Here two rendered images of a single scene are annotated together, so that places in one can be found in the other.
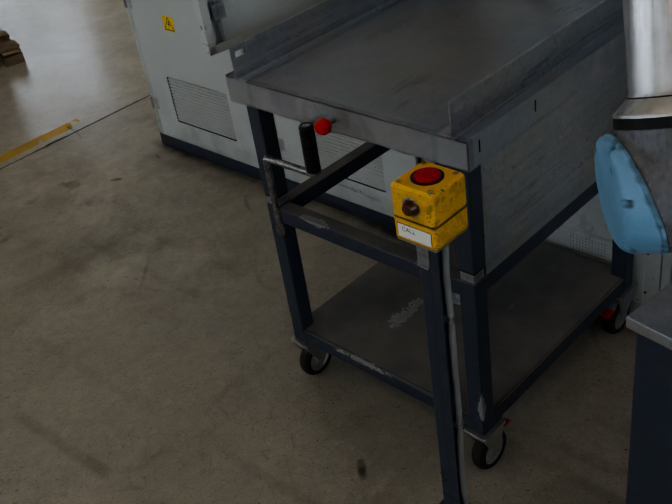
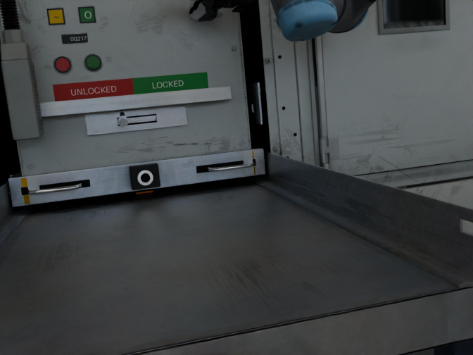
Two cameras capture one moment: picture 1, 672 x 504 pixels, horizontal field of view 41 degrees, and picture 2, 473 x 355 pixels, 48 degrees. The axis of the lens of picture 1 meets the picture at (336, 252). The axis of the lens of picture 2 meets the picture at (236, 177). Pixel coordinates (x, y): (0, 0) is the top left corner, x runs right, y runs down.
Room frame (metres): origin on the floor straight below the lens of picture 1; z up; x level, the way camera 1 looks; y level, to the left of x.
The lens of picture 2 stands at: (1.31, 0.32, 1.05)
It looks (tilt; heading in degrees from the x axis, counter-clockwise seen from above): 9 degrees down; 298
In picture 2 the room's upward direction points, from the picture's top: 5 degrees counter-clockwise
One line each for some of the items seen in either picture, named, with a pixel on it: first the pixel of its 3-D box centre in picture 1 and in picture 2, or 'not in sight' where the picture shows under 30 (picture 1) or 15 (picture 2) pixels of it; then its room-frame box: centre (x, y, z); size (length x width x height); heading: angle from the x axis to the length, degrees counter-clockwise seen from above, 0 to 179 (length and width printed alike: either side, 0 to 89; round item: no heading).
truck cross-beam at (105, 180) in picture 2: not in sight; (143, 175); (2.03, -0.59, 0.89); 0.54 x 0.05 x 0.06; 42
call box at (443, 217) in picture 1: (429, 205); not in sight; (1.13, -0.15, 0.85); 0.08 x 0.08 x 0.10; 42
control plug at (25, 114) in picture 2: not in sight; (22, 91); (2.13, -0.38, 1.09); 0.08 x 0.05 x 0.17; 132
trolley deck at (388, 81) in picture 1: (443, 53); (169, 257); (1.77, -0.29, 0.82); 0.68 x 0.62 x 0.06; 132
